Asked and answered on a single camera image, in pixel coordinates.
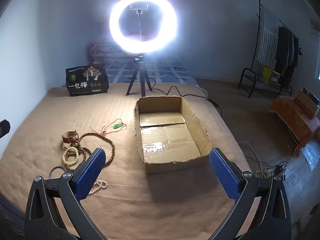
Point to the yellow box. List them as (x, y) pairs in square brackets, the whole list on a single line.
[(271, 76)]

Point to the orange covered low table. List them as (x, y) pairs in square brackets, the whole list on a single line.
[(292, 117)]

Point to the cardboard box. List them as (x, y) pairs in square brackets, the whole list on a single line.
[(165, 140)]

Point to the black clothes rack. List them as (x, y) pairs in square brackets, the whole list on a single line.
[(246, 76)]

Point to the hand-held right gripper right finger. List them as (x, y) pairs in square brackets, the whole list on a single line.
[(223, 173)]

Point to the black tripod stand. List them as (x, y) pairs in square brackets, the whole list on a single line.
[(142, 85)]

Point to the white power strip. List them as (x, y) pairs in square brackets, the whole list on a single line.
[(271, 172)]

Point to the dark hanging clothes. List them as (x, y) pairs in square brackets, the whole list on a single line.
[(287, 52)]

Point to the pink quilt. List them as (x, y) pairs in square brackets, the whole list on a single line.
[(100, 52)]

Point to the black snack bag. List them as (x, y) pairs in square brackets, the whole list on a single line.
[(85, 85)]

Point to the striped hanging towel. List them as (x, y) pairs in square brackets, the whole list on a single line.
[(268, 37)]

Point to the thin grey bangle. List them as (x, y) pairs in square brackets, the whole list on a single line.
[(53, 168)]

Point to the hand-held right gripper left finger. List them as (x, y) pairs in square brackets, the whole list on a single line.
[(91, 172)]

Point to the small cardboard carton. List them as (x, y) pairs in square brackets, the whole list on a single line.
[(306, 101)]

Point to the blue patterned blanket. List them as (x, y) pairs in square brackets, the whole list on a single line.
[(170, 72)]

